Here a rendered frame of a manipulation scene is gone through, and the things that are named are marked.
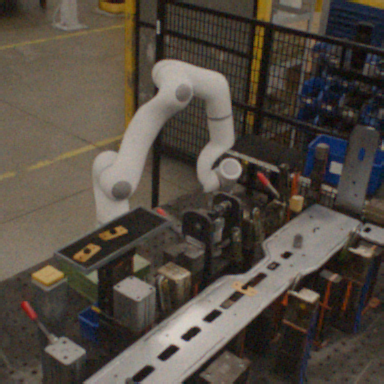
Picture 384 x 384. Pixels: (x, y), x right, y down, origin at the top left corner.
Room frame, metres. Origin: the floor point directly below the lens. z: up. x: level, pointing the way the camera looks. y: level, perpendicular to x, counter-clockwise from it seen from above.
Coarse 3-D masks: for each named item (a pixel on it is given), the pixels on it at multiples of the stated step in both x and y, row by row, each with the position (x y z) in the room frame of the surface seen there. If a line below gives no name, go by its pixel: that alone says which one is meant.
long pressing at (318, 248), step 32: (288, 224) 1.96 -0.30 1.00; (320, 224) 1.98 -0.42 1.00; (352, 224) 2.00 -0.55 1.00; (320, 256) 1.76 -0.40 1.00; (224, 288) 1.53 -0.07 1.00; (256, 288) 1.55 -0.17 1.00; (192, 320) 1.37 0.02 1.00; (224, 320) 1.38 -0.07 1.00; (128, 352) 1.21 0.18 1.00; (160, 352) 1.23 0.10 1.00; (192, 352) 1.24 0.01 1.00
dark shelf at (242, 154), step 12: (240, 144) 2.59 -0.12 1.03; (252, 144) 2.60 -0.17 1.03; (264, 144) 2.62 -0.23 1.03; (276, 144) 2.63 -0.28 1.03; (240, 156) 2.50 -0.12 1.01; (252, 156) 2.47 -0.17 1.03; (264, 156) 2.48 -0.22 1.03; (276, 156) 2.49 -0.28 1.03; (288, 156) 2.51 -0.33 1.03; (300, 156) 2.52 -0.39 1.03; (276, 168) 2.40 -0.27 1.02; (300, 168) 2.39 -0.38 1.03; (300, 180) 2.33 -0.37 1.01; (336, 192) 2.23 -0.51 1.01
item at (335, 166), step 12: (312, 144) 2.37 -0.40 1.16; (336, 144) 2.44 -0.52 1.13; (312, 156) 2.32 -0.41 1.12; (336, 156) 2.28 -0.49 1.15; (360, 156) 2.39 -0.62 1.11; (312, 168) 2.32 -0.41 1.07; (336, 168) 2.27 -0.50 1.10; (372, 168) 2.21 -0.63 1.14; (324, 180) 2.29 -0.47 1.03; (336, 180) 2.27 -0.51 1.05; (372, 180) 2.21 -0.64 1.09; (372, 192) 2.20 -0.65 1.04
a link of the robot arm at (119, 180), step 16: (160, 80) 1.97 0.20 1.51; (176, 80) 1.91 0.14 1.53; (160, 96) 1.90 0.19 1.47; (176, 96) 1.89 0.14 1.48; (144, 112) 1.93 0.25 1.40; (160, 112) 1.92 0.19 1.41; (176, 112) 1.93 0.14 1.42; (128, 128) 1.94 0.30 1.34; (144, 128) 1.92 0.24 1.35; (160, 128) 1.95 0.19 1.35; (128, 144) 1.90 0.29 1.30; (144, 144) 1.91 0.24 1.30; (128, 160) 1.87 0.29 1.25; (144, 160) 1.92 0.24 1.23; (112, 176) 1.83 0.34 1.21; (128, 176) 1.85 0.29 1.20; (112, 192) 1.81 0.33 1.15; (128, 192) 1.83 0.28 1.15
